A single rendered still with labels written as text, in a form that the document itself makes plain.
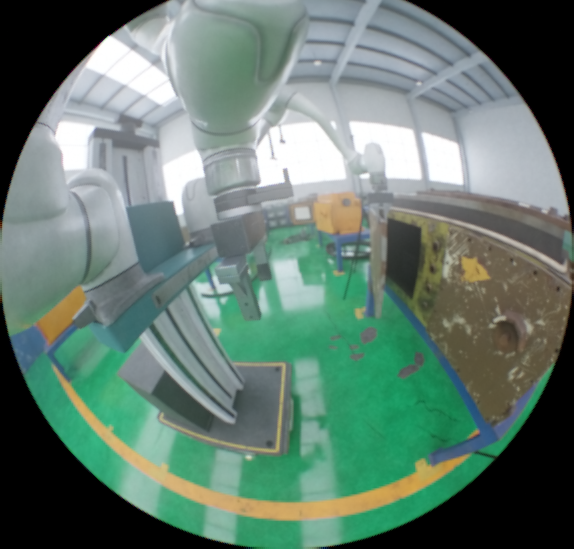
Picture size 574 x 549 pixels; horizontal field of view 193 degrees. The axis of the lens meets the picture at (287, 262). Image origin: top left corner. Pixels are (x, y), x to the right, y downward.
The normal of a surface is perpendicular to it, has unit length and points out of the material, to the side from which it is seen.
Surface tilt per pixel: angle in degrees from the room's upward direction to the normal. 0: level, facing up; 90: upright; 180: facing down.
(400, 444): 0
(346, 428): 0
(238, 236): 90
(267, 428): 0
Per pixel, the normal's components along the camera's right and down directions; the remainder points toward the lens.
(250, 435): -0.17, -0.92
